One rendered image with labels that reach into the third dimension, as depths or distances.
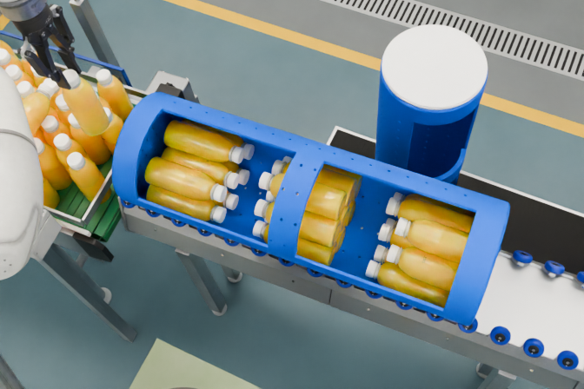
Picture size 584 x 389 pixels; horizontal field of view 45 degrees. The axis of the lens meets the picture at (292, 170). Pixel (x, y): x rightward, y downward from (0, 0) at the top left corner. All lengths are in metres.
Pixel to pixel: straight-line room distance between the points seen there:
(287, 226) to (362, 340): 1.20
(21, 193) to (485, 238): 0.91
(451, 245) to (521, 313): 0.32
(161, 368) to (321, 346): 1.15
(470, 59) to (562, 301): 0.66
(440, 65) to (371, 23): 1.46
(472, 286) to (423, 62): 0.70
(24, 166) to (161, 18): 2.60
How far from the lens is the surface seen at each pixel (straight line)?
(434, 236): 1.51
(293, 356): 2.64
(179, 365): 1.57
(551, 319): 1.77
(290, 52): 3.26
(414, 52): 1.94
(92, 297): 2.33
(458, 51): 1.95
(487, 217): 1.49
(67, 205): 1.99
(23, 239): 0.91
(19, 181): 0.93
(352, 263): 1.70
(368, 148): 2.79
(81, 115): 1.68
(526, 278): 1.79
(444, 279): 1.54
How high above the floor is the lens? 2.56
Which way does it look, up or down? 61 degrees down
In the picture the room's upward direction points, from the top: 9 degrees counter-clockwise
